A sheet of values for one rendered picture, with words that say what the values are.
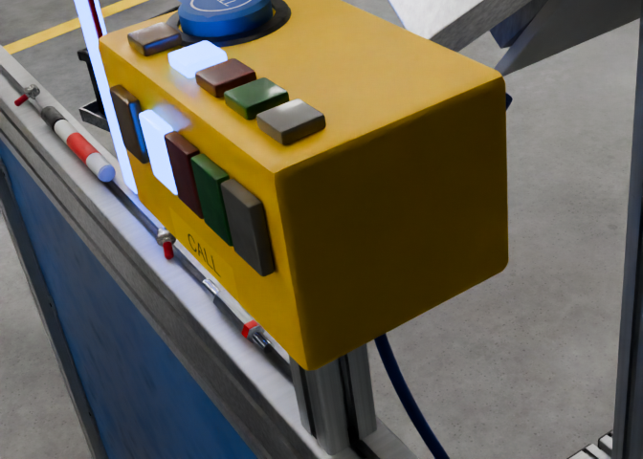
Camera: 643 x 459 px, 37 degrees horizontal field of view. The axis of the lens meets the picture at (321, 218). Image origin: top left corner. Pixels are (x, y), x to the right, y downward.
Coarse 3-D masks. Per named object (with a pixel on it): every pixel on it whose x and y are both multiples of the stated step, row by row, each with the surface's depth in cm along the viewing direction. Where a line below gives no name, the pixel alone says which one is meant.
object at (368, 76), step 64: (320, 0) 42; (128, 64) 39; (256, 64) 37; (320, 64) 37; (384, 64) 36; (448, 64) 35; (192, 128) 35; (256, 128) 33; (384, 128) 32; (448, 128) 34; (256, 192) 32; (320, 192) 32; (384, 192) 33; (448, 192) 35; (320, 256) 33; (384, 256) 35; (448, 256) 37; (256, 320) 38; (320, 320) 34; (384, 320) 36
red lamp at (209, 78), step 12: (228, 60) 36; (204, 72) 36; (216, 72) 36; (228, 72) 36; (240, 72) 35; (252, 72) 35; (204, 84) 36; (216, 84) 35; (228, 84) 35; (240, 84) 35; (216, 96) 35
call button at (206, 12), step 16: (192, 0) 41; (208, 0) 41; (224, 0) 41; (240, 0) 40; (256, 0) 40; (192, 16) 40; (208, 16) 39; (224, 16) 39; (240, 16) 39; (256, 16) 40; (272, 16) 41; (192, 32) 40; (208, 32) 40; (224, 32) 40; (240, 32) 40
